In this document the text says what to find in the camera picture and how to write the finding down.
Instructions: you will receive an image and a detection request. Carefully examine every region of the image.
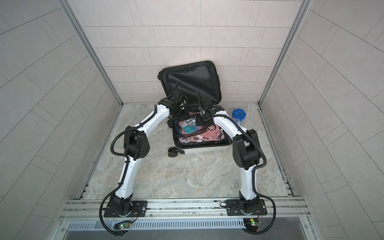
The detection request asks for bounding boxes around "red white striped garment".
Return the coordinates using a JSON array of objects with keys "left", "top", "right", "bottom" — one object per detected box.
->
[{"left": 190, "top": 112, "right": 225, "bottom": 142}]

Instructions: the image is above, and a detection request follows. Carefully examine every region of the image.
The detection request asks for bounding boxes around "clear toiletry pouch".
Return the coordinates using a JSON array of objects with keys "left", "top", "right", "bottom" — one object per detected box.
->
[{"left": 175, "top": 118, "right": 208, "bottom": 138}]

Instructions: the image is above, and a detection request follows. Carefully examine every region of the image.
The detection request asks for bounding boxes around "pink navy shark garment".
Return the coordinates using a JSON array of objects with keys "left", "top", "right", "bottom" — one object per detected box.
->
[{"left": 179, "top": 125, "right": 225, "bottom": 144}]

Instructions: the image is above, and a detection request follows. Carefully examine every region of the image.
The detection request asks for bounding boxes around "clear bottle blue lid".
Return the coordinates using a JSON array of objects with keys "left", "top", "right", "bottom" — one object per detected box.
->
[{"left": 232, "top": 109, "right": 247, "bottom": 125}]

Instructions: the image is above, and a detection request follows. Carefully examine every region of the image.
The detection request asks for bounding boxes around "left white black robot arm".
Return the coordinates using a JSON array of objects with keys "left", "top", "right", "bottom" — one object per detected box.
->
[{"left": 99, "top": 91, "right": 188, "bottom": 237}]

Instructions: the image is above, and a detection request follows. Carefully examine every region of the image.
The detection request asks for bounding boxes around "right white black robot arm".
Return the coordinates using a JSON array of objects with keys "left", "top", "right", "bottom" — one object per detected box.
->
[{"left": 199, "top": 100, "right": 277, "bottom": 235}]

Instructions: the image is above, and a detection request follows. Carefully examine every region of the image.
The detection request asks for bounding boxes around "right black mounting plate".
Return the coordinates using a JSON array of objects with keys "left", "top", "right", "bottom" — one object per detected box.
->
[{"left": 220, "top": 198, "right": 268, "bottom": 216}]

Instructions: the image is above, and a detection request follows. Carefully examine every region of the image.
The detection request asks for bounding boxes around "black mounting plate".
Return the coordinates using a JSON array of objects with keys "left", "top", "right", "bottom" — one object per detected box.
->
[
  {"left": 103, "top": 201, "right": 148, "bottom": 218},
  {"left": 220, "top": 198, "right": 268, "bottom": 216}
]

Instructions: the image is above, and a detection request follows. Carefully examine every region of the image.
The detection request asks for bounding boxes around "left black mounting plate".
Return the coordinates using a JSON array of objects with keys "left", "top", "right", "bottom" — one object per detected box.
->
[{"left": 103, "top": 201, "right": 148, "bottom": 218}]

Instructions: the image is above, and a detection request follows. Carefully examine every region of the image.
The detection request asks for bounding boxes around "right green circuit board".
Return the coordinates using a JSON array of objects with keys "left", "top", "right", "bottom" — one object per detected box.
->
[{"left": 243, "top": 218, "right": 263, "bottom": 232}]

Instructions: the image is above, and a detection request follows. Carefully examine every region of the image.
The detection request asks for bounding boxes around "green circuit board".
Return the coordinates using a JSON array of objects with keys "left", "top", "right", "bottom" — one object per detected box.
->
[
  {"left": 114, "top": 221, "right": 134, "bottom": 230},
  {"left": 243, "top": 218, "right": 263, "bottom": 232}
]

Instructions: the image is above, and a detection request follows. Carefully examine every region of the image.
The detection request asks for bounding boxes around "left green circuit board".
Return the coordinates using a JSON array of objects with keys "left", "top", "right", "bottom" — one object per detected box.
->
[{"left": 114, "top": 221, "right": 134, "bottom": 230}]

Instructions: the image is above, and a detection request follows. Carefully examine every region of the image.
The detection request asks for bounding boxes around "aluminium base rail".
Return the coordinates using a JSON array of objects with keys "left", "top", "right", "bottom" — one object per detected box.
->
[{"left": 59, "top": 197, "right": 319, "bottom": 240}]

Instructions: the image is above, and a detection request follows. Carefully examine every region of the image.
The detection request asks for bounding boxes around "left aluminium corner post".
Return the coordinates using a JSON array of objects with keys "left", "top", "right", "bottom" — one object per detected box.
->
[{"left": 58, "top": 0, "right": 123, "bottom": 106}]

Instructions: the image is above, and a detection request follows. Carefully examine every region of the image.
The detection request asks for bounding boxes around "aluminium corner post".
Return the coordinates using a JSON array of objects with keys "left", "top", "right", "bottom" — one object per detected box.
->
[
  {"left": 259, "top": 0, "right": 312, "bottom": 106},
  {"left": 58, "top": 0, "right": 123, "bottom": 106}
]

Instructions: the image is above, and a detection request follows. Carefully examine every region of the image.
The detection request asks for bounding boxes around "right aluminium corner post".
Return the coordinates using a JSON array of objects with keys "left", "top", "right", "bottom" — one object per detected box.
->
[{"left": 259, "top": 0, "right": 312, "bottom": 106}]

